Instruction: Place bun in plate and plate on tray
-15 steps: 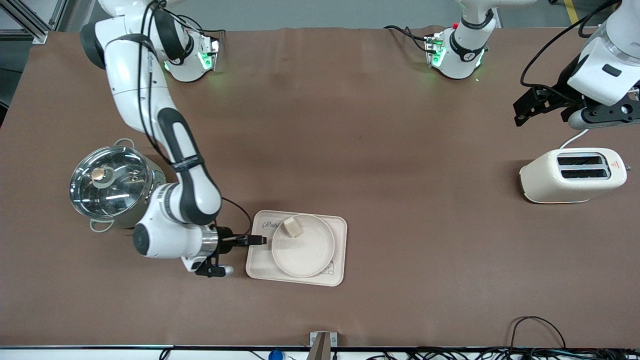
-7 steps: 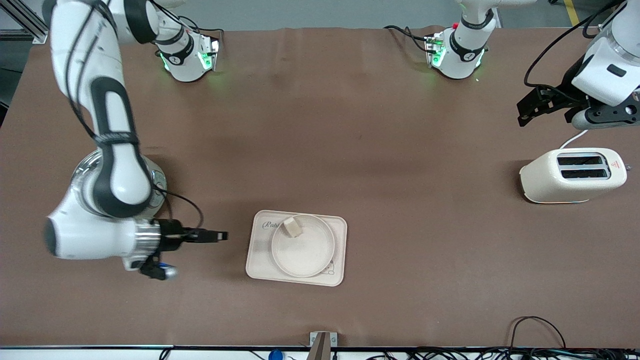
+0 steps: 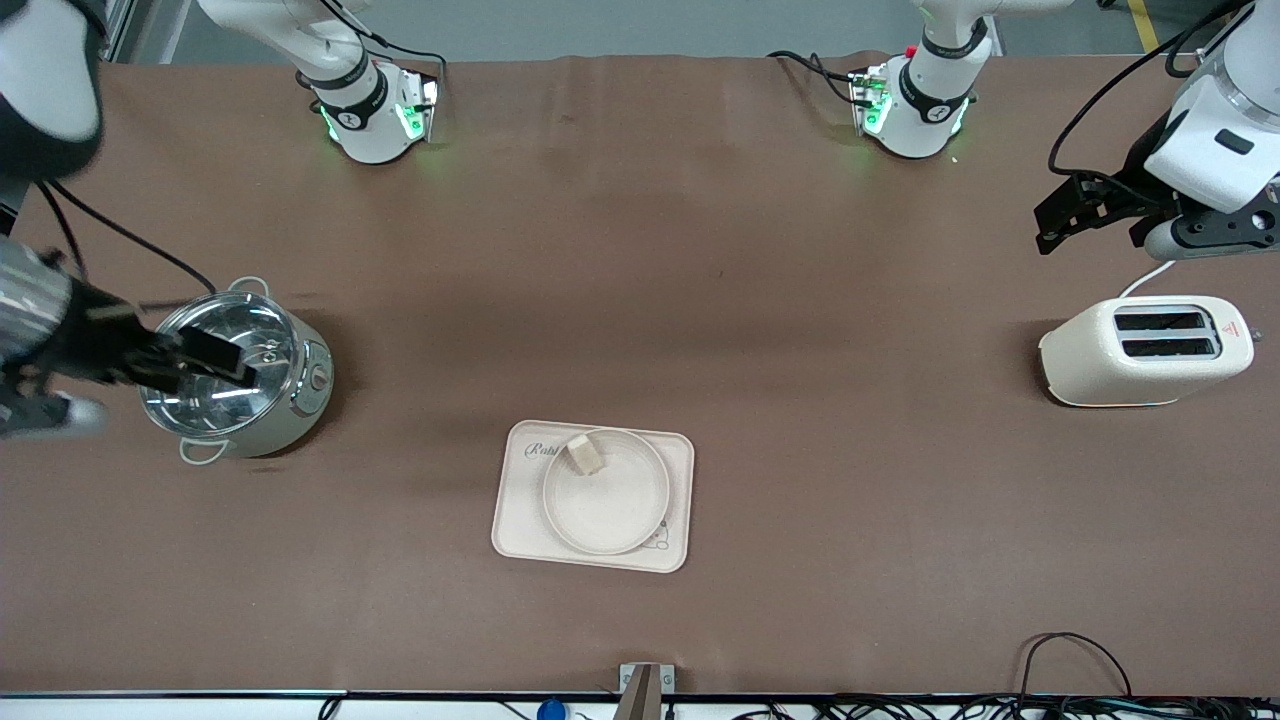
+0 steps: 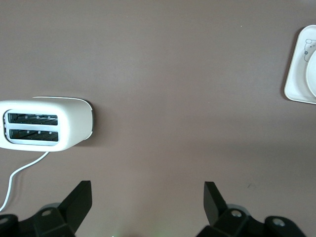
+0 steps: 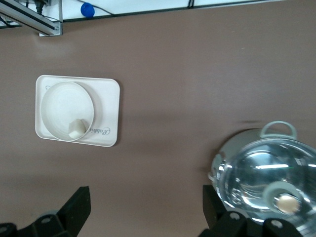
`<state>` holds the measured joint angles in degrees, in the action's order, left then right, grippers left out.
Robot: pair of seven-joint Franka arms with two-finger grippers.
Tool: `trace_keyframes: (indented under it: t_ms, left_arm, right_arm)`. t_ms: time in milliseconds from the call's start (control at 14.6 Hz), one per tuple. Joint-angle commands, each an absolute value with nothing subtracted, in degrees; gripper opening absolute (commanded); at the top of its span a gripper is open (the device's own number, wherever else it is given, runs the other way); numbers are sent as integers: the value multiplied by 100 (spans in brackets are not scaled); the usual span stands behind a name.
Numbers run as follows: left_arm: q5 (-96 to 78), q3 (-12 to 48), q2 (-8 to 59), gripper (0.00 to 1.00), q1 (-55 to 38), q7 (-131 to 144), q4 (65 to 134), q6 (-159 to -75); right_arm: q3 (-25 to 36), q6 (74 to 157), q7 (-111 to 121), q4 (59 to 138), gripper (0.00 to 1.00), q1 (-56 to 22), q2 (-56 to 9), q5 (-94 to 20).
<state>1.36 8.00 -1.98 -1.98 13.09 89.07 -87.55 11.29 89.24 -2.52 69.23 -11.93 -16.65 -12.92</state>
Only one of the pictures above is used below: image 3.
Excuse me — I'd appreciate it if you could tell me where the round cream plate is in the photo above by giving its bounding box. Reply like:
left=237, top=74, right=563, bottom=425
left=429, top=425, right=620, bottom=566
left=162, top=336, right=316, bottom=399
left=542, top=428, right=672, bottom=556

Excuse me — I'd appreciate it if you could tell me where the cream rabbit print tray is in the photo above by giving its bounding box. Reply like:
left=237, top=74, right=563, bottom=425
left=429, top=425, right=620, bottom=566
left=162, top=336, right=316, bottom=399
left=491, top=420, right=695, bottom=574

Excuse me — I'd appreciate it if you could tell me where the glass pot lid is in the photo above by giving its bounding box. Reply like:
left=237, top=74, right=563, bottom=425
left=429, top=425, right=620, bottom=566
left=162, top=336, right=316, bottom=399
left=138, top=291, right=301, bottom=441

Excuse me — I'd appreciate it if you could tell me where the pale green electric pot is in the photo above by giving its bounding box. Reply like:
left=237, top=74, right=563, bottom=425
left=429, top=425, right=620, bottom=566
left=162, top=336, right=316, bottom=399
left=137, top=277, right=334, bottom=466

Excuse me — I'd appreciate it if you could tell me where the cream two-slot toaster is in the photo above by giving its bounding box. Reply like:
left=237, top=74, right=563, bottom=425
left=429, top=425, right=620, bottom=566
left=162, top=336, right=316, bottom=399
left=1038, top=295, right=1263, bottom=408

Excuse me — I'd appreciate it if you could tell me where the brown table mat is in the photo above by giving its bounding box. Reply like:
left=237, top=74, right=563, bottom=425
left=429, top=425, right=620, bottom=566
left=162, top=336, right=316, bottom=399
left=0, top=52, right=1280, bottom=698

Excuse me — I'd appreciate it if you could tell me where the white toaster power cable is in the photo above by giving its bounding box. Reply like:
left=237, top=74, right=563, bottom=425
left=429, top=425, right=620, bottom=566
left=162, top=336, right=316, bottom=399
left=1118, top=260, right=1177, bottom=299

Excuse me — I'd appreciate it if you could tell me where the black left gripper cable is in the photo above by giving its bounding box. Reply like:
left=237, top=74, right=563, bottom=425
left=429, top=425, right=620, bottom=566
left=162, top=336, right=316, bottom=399
left=1048, top=0, right=1253, bottom=179

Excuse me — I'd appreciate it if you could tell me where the aluminium frame profile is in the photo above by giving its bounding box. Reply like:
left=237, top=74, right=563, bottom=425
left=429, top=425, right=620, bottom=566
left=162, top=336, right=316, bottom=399
left=95, top=0, right=137, bottom=67
left=1195, top=0, right=1246, bottom=61

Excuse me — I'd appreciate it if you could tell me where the black left arm base cable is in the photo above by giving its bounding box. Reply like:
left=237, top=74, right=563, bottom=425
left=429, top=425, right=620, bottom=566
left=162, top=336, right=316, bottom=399
left=767, top=50, right=863, bottom=107

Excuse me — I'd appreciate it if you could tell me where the black arm base cable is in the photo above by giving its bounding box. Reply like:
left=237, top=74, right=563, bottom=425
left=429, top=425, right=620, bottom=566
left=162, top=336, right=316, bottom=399
left=355, top=15, right=448, bottom=79
left=767, top=50, right=863, bottom=107

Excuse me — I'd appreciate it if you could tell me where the black right arm base cable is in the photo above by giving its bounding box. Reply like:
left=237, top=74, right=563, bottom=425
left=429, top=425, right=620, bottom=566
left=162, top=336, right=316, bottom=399
left=355, top=15, right=448, bottom=79

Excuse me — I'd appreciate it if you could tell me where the black looped cable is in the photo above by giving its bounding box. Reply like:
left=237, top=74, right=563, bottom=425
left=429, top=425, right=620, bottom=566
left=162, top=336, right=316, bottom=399
left=1018, top=632, right=1133, bottom=701

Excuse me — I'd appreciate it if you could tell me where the black cable bundle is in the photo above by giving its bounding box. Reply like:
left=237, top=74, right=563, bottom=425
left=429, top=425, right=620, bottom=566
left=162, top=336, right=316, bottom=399
left=730, top=694, right=1280, bottom=720

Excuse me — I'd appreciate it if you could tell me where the grey metal camera bracket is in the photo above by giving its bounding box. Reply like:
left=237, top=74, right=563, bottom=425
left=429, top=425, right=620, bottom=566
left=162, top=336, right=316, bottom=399
left=618, top=662, right=676, bottom=720

